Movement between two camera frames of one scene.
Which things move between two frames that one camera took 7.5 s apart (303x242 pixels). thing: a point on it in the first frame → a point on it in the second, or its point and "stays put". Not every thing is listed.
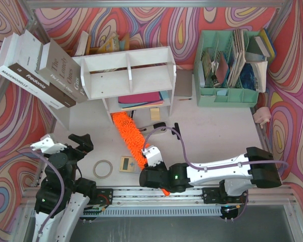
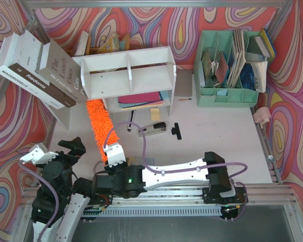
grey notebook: x=183 y=85 stays put
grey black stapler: x=147 y=129 stays put
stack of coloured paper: x=143 y=100 stays put
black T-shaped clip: x=177 y=128 stays put
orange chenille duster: x=133 y=137 → x=104 y=132
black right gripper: x=148 y=178 → x=111 y=169
